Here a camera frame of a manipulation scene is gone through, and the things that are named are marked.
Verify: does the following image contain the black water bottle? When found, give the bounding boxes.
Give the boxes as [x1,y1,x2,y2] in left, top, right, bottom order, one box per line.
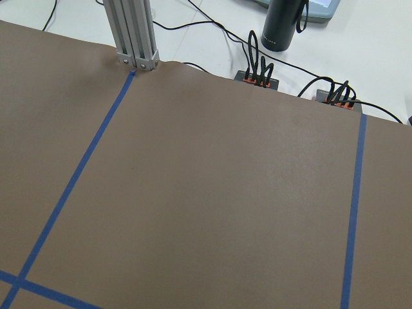
[261,0,309,52]

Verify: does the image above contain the aluminium frame post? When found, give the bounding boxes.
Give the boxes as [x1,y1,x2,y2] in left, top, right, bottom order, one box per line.
[103,0,160,71]

